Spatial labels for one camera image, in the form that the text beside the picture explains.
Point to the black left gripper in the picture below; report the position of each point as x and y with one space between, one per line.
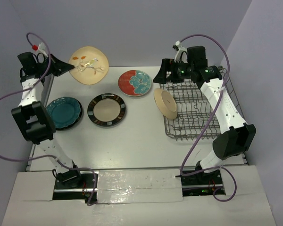
60 67

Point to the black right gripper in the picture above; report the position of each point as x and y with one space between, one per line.
168 64

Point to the red and teal floral plate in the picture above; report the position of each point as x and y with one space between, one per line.
135 83

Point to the cream bird painted plate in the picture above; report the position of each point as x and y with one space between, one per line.
90 65

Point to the teal scalloped plate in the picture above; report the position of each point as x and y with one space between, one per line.
65 112

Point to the black rimmed cream plate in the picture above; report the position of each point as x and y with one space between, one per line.
106 110

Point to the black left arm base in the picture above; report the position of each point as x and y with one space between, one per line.
73 185

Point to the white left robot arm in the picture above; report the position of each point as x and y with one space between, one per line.
34 121

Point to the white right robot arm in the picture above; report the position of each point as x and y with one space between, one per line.
236 134

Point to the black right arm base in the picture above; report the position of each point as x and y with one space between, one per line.
202 184

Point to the silver tape sheet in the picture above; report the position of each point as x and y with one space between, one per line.
139 186

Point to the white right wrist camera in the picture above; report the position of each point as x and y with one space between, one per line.
180 50

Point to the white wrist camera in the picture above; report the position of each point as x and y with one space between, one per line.
180 50
41 48

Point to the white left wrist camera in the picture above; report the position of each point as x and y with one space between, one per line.
41 48

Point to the grey wire dish rack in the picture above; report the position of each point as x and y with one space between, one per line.
193 111

